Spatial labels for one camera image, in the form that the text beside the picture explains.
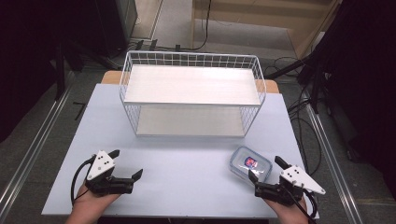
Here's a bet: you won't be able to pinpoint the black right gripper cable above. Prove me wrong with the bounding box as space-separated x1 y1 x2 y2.
281 185 319 224

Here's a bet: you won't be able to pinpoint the white wire shelf rack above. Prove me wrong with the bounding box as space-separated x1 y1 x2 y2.
119 50 267 138

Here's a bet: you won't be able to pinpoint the black metal stand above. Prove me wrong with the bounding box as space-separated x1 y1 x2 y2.
52 40 122 102
264 46 331 115

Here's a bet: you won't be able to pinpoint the person's left hand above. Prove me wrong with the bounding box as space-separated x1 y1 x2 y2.
64 182 123 224

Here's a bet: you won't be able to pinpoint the clear plastic food container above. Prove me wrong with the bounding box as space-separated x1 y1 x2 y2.
229 146 274 184

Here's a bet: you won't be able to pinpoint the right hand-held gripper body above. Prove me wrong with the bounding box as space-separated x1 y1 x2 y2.
254 164 327 207

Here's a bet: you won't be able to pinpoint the person's right hand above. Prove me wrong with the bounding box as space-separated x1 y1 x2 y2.
262 195 312 224

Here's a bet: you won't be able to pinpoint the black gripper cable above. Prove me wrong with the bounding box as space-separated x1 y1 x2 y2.
70 155 96 206
281 185 319 224

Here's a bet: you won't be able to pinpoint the black hanging cable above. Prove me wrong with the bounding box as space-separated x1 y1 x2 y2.
155 0 213 52

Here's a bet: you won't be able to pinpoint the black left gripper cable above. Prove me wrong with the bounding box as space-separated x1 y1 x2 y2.
70 155 96 206

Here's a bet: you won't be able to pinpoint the light wooden furniture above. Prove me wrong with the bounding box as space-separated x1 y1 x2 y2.
191 0 344 59

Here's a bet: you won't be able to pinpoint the black floor cables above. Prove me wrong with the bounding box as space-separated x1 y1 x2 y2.
264 55 323 176

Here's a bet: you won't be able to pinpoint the aluminium floor rail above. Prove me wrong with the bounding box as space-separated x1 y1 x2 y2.
0 73 78 216
304 102 364 224

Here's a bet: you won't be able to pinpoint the black cabinet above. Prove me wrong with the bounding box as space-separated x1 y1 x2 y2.
92 0 139 59

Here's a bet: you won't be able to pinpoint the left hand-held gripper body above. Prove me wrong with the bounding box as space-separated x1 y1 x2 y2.
84 149 135 197

